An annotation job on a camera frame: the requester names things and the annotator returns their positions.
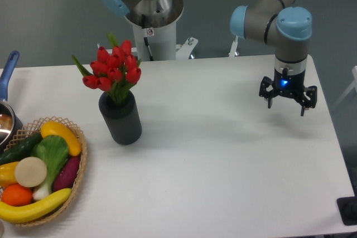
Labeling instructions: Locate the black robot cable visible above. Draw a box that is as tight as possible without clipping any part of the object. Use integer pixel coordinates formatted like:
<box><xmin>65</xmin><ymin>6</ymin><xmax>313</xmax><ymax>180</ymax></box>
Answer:
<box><xmin>141</xmin><ymin>14</ymin><xmax>155</xmax><ymax>61</ymax></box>

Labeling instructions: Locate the blue handled saucepan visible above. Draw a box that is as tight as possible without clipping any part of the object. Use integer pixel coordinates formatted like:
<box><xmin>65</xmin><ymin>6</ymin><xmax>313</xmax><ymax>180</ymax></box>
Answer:
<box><xmin>1</xmin><ymin>51</ymin><xmax>23</xmax><ymax>153</ymax></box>

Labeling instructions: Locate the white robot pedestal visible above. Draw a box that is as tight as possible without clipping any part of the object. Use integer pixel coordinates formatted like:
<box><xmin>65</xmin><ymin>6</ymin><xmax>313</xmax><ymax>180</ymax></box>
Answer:
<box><xmin>97</xmin><ymin>0</ymin><xmax>185</xmax><ymax>61</ymax></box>

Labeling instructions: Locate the yellow banana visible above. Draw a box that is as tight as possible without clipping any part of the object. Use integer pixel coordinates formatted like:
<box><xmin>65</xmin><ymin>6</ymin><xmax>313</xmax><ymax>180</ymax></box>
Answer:
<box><xmin>1</xmin><ymin>188</ymin><xmax>72</xmax><ymax>224</ymax></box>

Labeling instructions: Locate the white chair frame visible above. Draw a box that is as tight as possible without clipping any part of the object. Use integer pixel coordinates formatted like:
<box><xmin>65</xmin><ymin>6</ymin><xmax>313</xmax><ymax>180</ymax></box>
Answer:
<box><xmin>331</xmin><ymin>66</ymin><xmax>356</xmax><ymax>111</ymax></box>

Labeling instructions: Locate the woven wicker basket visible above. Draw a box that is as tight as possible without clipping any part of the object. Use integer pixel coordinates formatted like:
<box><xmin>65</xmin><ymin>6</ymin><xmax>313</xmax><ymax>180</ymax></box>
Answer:
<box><xmin>1</xmin><ymin>116</ymin><xmax>88</xmax><ymax>227</ymax></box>

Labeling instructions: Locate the beige round disc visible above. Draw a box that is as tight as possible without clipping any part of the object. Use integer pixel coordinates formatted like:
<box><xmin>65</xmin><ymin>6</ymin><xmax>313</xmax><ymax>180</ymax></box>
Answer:
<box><xmin>15</xmin><ymin>157</ymin><xmax>47</xmax><ymax>188</ymax></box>

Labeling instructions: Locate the purple eggplant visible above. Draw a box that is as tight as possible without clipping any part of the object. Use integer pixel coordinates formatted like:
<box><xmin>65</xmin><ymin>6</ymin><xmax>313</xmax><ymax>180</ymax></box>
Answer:
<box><xmin>52</xmin><ymin>157</ymin><xmax>80</xmax><ymax>192</ymax></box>

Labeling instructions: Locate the green bok choy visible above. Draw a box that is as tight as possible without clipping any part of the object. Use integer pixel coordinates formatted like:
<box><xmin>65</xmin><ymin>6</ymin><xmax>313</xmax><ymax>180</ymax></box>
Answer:
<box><xmin>31</xmin><ymin>135</ymin><xmax>69</xmax><ymax>201</ymax></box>

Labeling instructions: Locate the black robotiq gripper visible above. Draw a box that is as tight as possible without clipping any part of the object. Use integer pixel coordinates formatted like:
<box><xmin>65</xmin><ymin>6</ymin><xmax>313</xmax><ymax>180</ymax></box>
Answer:
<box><xmin>259</xmin><ymin>70</ymin><xmax>317</xmax><ymax>116</ymax></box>

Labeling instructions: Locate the white table leg bracket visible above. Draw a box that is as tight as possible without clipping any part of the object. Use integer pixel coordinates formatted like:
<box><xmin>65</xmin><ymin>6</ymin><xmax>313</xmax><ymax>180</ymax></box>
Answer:
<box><xmin>228</xmin><ymin>36</ymin><xmax>240</xmax><ymax>57</ymax></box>

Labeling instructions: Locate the green cucumber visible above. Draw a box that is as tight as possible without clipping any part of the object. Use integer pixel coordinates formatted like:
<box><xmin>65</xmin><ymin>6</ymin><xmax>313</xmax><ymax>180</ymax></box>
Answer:
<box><xmin>1</xmin><ymin>133</ymin><xmax>42</xmax><ymax>165</ymax></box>

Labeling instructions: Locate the black device at edge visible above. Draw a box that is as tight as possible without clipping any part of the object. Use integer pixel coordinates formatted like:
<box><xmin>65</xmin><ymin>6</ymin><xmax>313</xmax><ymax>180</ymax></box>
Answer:
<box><xmin>336</xmin><ymin>196</ymin><xmax>356</xmax><ymax>226</ymax></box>

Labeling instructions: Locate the dark grey ribbed vase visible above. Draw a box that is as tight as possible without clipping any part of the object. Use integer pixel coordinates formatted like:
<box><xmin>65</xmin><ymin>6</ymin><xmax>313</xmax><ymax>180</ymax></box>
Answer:
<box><xmin>99</xmin><ymin>91</ymin><xmax>142</xmax><ymax>145</ymax></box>

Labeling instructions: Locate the orange fruit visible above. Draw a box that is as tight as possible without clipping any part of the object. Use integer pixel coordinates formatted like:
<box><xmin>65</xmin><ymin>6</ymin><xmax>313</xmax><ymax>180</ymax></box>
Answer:
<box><xmin>1</xmin><ymin>184</ymin><xmax>32</xmax><ymax>206</ymax></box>

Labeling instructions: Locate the red tulip bouquet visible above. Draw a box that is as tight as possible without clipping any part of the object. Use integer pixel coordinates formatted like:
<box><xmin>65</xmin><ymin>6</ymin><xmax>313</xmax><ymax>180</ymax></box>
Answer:
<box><xmin>72</xmin><ymin>33</ymin><xmax>141</xmax><ymax>106</ymax></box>

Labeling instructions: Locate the yellow bell pepper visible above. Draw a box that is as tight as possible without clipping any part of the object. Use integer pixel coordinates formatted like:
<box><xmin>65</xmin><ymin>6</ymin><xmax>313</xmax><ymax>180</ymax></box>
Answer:
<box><xmin>0</xmin><ymin>162</ymin><xmax>19</xmax><ymax>188</ymax></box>

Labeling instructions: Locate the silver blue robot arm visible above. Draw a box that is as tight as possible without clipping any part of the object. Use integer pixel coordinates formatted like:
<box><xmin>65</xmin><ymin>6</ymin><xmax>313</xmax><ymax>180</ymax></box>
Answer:
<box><xmin>230</xmin><ymin>0</ymin><xmax>317</xmax><ymax>114</ymax></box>

